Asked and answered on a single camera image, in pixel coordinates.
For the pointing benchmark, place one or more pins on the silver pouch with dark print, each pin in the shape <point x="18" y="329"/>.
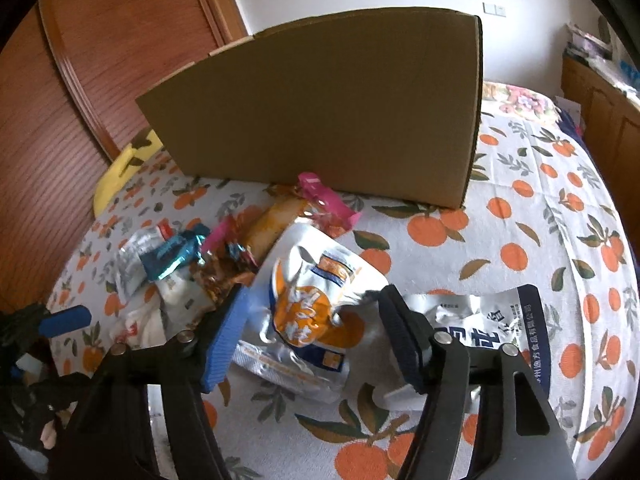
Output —
<point x="470" y="315"/>

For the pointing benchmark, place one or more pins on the yellow plush toy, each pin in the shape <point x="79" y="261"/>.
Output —
<point x="112" y="180"/>

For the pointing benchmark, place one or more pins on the clear plastic bag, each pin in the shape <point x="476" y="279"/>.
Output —
<point x="617" y="75"/>

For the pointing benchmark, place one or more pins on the brown cardboard box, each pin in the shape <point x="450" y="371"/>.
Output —
<point x="325" y="110"/>

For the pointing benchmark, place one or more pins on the wooden cabinet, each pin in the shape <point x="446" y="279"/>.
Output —
<point x="610" y="120"/>

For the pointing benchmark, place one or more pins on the wooden wardrobe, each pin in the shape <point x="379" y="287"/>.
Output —
<point x="75" y="85"/>

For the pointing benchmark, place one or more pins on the small pink candy packet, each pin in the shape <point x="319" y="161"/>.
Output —
<point x="220" y="235"/>

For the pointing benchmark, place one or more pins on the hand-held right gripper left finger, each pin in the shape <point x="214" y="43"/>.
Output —
<point x="225" y="340"/>

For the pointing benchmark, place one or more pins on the long yellow orange snack packet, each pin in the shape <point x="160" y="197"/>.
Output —
<point x="275" y="225"/>

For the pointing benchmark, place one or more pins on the person's left hand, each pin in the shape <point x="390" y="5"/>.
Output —
<point x="49" y="436"/>

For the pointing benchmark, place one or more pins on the white packet with red label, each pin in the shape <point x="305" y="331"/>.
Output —
<point x="140" y="327"/>

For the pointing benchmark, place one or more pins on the orange and white snack pouch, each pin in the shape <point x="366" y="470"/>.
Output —
<point x="300" y="310"/>

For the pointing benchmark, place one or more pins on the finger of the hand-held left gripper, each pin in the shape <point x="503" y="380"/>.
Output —
<point x="65" y="322"/>

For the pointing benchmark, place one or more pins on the blue foil snack packet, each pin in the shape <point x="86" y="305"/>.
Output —
<point x="172" y="255"/>

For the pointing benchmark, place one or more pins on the brown gold snack packet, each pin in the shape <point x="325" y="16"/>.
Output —
<point x="220" y="280"/>

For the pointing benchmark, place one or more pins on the floral quilt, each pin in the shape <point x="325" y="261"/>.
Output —
<point x="520" y="100"/>

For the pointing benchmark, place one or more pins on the stack of papers and boxes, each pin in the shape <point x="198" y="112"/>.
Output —
<point x="587" y="42"/>

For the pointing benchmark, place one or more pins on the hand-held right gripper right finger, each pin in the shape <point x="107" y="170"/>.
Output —
<point x="406" y="345"/>

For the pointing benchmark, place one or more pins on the dark blue bed sheet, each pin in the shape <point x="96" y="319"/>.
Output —
<point x="570" y="120"/>

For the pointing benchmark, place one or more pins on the silver white snack packet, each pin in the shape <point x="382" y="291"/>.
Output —
<point x="132" y="260"/>

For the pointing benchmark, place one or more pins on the orange fruit print blanket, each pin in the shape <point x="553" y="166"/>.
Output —
<point x="500" y="200"/>

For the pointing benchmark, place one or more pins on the white wall switch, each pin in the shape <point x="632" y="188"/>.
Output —
<point x="494" y="8"/>

